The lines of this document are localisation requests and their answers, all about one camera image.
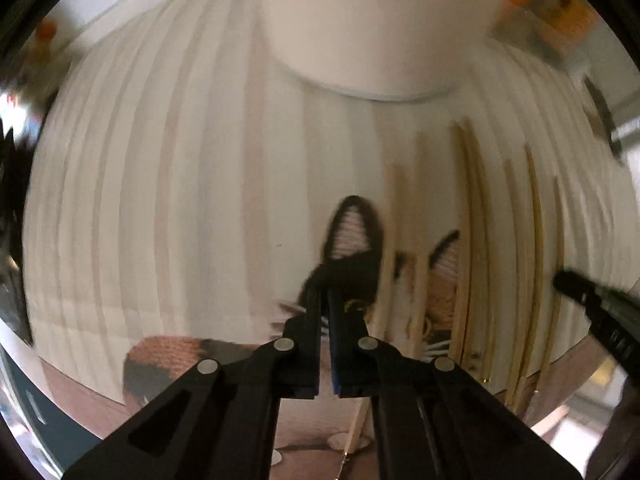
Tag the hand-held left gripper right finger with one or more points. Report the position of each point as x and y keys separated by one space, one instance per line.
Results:
x=337 y=350

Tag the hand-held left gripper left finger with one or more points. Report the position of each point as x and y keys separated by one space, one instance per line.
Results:
x=312 y=340

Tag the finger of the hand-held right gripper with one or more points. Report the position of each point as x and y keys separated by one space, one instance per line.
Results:
x=575 y=282

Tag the blurred dark knife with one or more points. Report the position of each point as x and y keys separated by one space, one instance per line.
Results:
x=602 y=115

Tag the blurred orange packets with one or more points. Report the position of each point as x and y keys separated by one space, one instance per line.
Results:
x=547 y=12

